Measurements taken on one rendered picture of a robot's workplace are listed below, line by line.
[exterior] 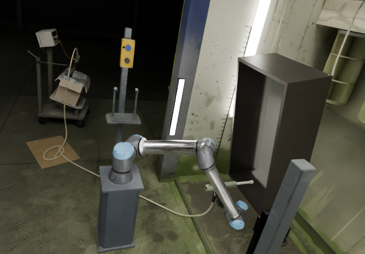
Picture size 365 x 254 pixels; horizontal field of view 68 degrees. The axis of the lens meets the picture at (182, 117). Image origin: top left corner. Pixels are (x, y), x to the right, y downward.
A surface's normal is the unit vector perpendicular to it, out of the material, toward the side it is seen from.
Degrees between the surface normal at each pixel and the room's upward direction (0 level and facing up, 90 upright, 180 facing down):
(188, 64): 90
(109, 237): 93
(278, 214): 90
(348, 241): 57
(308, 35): 90
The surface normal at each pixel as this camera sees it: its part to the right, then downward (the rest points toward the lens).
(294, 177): -0.93, -0.02
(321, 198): -0.68, -0.50
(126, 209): 0.32, 0.44
